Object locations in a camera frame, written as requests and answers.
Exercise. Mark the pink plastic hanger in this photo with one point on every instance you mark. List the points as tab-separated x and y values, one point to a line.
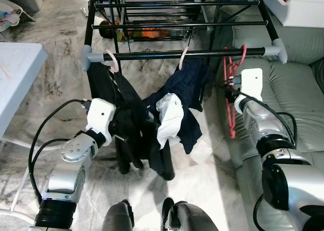
225	69
243	53

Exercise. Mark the long black garment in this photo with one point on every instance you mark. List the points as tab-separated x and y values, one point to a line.
134	135

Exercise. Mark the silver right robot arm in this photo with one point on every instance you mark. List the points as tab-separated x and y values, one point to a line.
263	122

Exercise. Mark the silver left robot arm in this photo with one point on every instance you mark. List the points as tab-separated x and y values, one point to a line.
76	152

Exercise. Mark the pale pink hanger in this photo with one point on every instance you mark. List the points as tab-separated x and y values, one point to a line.
117	64
181	61

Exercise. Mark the navy garment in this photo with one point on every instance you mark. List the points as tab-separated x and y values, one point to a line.
192	84

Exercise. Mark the grey green leather sofa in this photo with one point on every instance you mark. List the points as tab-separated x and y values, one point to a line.
298	84

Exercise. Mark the white cloth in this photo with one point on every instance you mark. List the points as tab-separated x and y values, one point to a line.
169	119

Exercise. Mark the orange toy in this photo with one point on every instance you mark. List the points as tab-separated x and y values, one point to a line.
151	32

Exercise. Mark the white storage box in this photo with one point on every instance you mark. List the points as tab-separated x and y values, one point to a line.
304	10

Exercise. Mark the grey robot right leg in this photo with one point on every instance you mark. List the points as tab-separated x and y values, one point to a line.
195	218

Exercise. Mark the grey robot leg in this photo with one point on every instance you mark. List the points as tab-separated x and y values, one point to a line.
119	218
195	218

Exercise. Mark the grey robot left leg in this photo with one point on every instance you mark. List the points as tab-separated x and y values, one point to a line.
119	218

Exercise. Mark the light blue folding table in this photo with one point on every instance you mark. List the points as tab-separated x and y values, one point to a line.
17	79

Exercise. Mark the colourful baby bouncer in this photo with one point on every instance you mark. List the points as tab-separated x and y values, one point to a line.
12	15

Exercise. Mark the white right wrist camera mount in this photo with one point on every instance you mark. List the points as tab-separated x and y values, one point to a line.
252	84

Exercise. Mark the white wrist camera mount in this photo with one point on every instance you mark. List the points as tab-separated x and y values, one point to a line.
252	84
100	114

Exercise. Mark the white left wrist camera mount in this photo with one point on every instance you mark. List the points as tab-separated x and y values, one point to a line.
100	114

